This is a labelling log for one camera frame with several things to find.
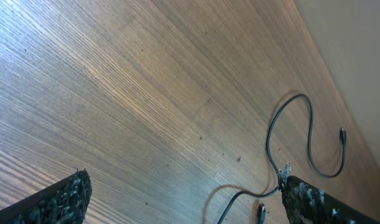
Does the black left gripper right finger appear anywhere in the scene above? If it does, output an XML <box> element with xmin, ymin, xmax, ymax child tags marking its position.
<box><xmin>279</xmin><ymin>163</ymin><xmax>378</xmax><ymax>224</ymax></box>

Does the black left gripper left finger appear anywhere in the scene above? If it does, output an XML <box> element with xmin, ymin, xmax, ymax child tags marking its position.
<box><xmin>0</xmin><ymin>170</ymin><xmax>92</xmax><ymax>223</ymax></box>

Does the long black separated cable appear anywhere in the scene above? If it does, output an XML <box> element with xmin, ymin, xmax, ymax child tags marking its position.
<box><xmin>216</xmin><ymin>93</ymin><xmax>348</xmax><ymax>224</ymax></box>

